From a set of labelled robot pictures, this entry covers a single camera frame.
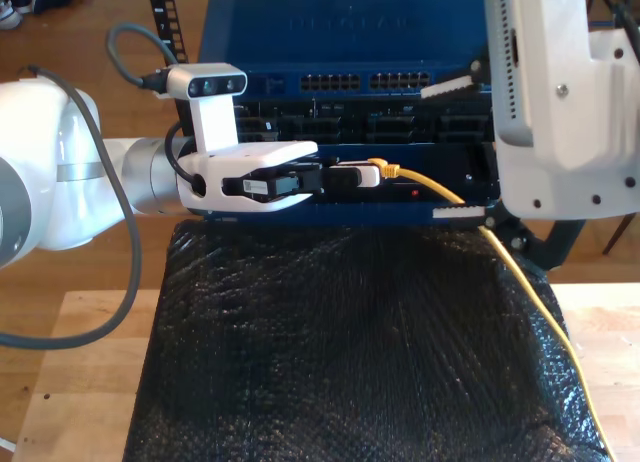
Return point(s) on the black rack server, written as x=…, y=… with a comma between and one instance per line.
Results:
x=350, y=127

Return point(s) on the black rack drawer tray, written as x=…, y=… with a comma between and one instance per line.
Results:
x=450, y=157

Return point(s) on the black chair with blue seat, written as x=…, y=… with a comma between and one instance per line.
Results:
x=602, y=26

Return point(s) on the black bubble wrap mat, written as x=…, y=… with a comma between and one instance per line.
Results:
x=325, y=382

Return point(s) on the white shoe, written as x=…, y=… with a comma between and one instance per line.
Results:
x=6, y=16

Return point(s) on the blue network switch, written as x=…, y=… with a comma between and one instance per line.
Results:
x=350, y=32

